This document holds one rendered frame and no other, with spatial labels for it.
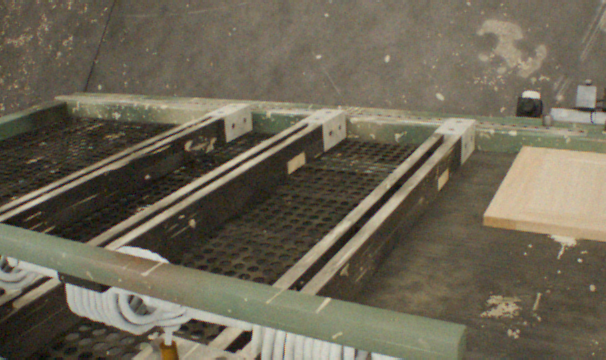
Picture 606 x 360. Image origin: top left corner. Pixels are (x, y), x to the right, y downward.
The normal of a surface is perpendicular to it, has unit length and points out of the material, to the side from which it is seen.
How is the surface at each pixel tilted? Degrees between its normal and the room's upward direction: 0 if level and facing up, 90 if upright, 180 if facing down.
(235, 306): 30
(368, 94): 0
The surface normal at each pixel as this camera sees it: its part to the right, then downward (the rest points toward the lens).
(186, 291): -0.47, 0.33
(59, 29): -0.43, -0.18
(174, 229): 0.88, 0.11
